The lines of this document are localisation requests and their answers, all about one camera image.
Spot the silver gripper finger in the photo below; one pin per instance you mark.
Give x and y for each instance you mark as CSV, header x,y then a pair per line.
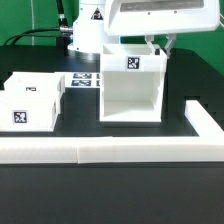
x,y
149,41
171,39

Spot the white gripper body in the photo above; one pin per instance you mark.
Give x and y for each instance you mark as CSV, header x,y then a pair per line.
x,y
157,17

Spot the white drawer cabinet frame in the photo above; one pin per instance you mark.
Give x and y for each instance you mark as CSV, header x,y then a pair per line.
x,y
131,83

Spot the white front drawer box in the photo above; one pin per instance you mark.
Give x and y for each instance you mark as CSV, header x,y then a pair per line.
x,y
28,112

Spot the white drawer box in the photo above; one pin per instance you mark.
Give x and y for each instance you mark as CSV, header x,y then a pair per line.
x,y
35,82
28,112

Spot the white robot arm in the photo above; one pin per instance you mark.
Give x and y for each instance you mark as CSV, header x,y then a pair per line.
x,y
88,29

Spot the white rear drawer box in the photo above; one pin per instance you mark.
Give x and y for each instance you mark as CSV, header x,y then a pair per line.
x,y
35,82

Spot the white fiducial marker sheet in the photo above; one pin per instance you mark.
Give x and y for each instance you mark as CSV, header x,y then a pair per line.
x,y
81,79

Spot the white L-shaped fence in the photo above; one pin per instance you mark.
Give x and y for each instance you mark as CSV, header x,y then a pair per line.
x,y
206,146

